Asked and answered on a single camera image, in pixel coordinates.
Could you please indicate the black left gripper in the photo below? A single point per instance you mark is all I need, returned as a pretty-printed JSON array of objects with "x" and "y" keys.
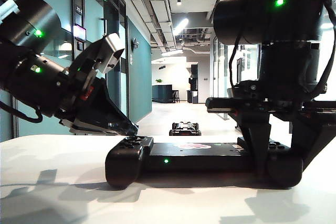
[{"x": 78, "y": 95}]

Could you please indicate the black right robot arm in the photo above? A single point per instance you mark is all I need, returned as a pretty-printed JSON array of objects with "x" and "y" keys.
[{"x": 262, "y": 24}]

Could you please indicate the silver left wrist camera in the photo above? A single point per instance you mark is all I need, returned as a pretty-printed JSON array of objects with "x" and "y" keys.
[{"x": 110, "y": 49}]

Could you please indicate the wall door display panel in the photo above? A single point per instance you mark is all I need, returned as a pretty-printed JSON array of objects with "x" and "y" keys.
[{"x": 79, "y": 31}]

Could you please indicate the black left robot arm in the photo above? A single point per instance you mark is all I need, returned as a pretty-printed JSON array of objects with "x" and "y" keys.
[{"x": 29, "y": 77}]

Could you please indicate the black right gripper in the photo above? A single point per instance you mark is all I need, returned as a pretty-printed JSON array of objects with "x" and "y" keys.
[{"x": 236, "y": 104}]

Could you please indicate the linear ceiling light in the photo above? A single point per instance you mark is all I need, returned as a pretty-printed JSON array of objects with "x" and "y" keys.
[{"x": 180, "y": 26}]

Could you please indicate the small green potted plant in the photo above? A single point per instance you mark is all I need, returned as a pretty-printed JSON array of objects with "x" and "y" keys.
[{"x": 158, "y": 80}]

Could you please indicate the black remote control with sticker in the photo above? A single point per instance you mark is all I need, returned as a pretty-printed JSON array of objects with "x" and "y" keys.
[{"x": 183, "y": 161}]

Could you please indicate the black quadruped robot dog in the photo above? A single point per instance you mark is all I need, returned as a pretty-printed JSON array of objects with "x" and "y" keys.
[{"x": 185, "y": 128}]

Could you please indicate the dark blue counter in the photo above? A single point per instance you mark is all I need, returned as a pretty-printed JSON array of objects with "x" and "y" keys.
[{"x": 161, "y": 93}]

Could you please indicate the dark wooden bar stool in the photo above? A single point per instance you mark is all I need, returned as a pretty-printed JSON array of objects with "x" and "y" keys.
[{"x": 176, "y": 96}]

